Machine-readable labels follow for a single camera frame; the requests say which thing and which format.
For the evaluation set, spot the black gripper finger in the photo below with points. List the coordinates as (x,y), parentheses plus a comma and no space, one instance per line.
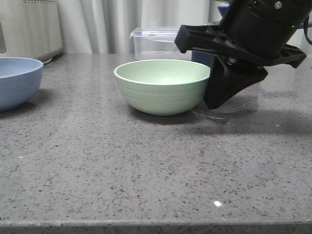
(226,80)

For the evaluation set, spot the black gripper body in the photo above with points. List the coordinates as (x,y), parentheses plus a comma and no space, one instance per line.
(255,31)

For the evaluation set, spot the green bowl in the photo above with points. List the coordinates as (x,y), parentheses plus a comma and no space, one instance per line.
(162,87)

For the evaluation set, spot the blue bowl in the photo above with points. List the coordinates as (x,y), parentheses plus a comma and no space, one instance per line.
(20,78)

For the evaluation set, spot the dark blue pot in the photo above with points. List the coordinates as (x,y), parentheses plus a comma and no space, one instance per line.
(202,57)

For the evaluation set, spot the clear plastic container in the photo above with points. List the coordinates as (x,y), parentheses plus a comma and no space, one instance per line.
(157,43)

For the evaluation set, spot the white curtain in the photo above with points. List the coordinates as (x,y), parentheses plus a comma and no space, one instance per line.
(104,26)

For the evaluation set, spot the cream toaster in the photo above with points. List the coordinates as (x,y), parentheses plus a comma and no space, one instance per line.
(29,29)

